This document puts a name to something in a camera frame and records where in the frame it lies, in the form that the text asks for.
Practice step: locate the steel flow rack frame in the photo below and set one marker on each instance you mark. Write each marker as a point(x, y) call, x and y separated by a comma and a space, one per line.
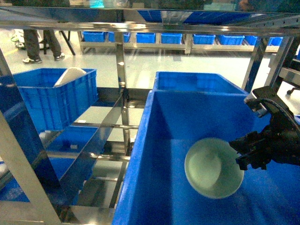
point(122, 161)

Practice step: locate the white plate in bin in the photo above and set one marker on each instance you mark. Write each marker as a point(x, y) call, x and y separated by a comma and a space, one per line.
point(69, 75)

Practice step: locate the blue bin behind centre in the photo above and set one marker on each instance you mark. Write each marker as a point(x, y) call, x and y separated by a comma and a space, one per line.
point(200, 82)

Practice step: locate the green bowl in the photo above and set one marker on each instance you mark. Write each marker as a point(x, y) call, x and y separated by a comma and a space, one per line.
point(211, 169)

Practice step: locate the blue bin lower left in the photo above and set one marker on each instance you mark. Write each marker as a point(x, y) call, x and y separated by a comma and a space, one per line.
point(56, 107)

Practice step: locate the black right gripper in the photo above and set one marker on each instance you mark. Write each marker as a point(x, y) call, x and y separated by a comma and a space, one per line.
point(279, 141)

